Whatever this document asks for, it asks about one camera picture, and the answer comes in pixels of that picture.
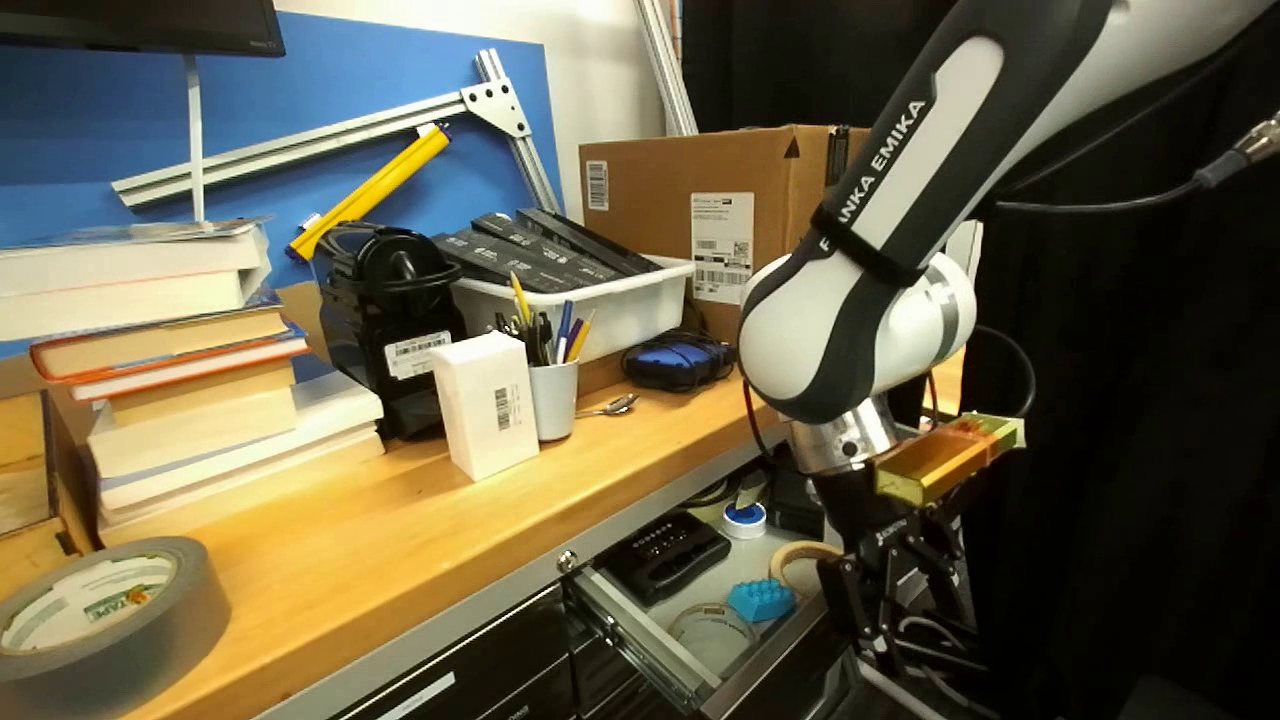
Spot silver monitor stand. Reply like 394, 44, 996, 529
181, 54, 218, 230

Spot black flat case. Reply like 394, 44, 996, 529
599, 510, 735, 607

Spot white open drawer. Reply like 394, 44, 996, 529
566, 498, 874, 716

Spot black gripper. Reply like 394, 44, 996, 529
803, 456, 992, 680

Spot black curtain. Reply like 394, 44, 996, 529
680, 0, 1280, 720

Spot thick beige book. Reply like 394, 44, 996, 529
84, 358, 305, 489

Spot white small box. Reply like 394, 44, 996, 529
424, 329, 544, 483

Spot black flat box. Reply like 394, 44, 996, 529
518, 203, 661, 281
469, 212, 621, 287
434, 230, 581, 298

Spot white plastic bin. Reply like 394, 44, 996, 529
448, 254, 702, 370

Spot red edged book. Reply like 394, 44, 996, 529
64, 333, 318, 410

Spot yellow tape ring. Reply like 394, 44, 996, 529
770, 535, 840, 590

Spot white pen cup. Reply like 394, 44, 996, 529
524, 358, 586, 449

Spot aluminium upright bar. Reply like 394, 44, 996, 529
632, 0, 704, 142

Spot large grey duct tape roll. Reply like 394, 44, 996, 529
0, 532, 237, 720

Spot blue pen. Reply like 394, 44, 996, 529
550, 300, 581, 370

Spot aluminium extrusion frame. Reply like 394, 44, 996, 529
109, 44, 567, 218

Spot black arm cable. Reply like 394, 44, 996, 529
967, 109, 1280, 419

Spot amber wrist camera mount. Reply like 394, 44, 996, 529
874, 410, 1032, 512

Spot blue pin board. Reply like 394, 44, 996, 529
0, 8, 567, 363

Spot black lower drawer cabinet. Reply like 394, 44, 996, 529
314, 586, 632, 720

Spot black monitor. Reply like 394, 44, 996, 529
0, 0, 288, 62

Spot brown hardcover book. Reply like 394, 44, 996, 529
27, 304, 294, 390

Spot black coffee machine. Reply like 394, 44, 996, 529
314, 221, 473, 446

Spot brown cardboard box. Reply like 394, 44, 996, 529
578, 120, 876, 347

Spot small blue object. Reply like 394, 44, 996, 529
726, 578, 801, 634

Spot thick white book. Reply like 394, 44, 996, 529
0, 221, 277, 347

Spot stack of books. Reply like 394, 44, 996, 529
91, 370, 387, 535

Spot blue and white tape roll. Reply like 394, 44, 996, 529
726, 500, 771, 540

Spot blue zip pouch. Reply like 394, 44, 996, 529
624, 329, 741, 396

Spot yellow pen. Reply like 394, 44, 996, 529
505, 268, 539, 370

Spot yellow bar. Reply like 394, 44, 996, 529
288, 123, 458, 264

